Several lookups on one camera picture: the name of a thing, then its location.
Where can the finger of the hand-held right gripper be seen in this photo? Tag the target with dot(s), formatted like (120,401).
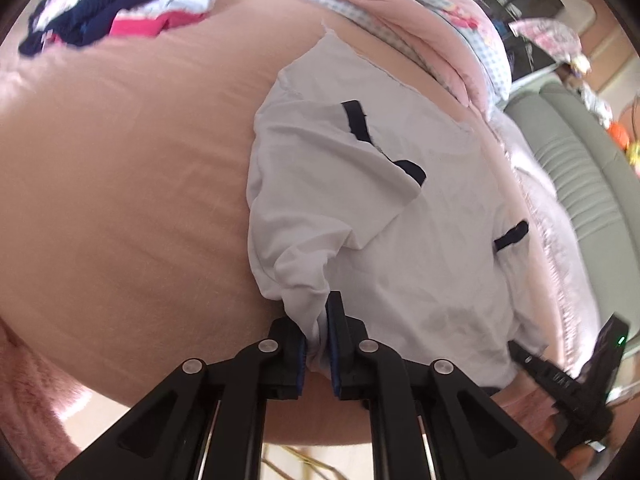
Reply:
(542,367)

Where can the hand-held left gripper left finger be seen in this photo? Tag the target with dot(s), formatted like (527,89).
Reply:
(299,355)

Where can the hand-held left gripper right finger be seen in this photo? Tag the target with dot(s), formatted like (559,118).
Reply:
(334,345)

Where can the white shirt with navy trim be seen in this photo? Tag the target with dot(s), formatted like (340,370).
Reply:
(375,235)

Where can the pile of clothes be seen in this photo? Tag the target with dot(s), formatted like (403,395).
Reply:
(95,15)

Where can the person's right hand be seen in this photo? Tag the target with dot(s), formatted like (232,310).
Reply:
(590,460)

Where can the pale pink quilted bedspread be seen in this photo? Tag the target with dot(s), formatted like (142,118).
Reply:
(550,240)

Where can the grey-green padded headboard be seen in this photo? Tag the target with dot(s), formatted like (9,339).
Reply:
(575,170)

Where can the orange plush toy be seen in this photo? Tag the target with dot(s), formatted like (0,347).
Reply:
(619,132)

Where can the white plush toy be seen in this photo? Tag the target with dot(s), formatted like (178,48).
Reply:
(595,105)

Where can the floral pink pillow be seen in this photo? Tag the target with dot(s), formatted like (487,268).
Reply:
(550,37)

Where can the pink quilt with checked lining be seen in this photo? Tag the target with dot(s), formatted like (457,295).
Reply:
(410,15)

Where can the bright pink garment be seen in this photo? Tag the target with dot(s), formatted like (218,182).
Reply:
(150,22)

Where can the gold metal frame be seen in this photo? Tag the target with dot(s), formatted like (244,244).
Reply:
(300,470)

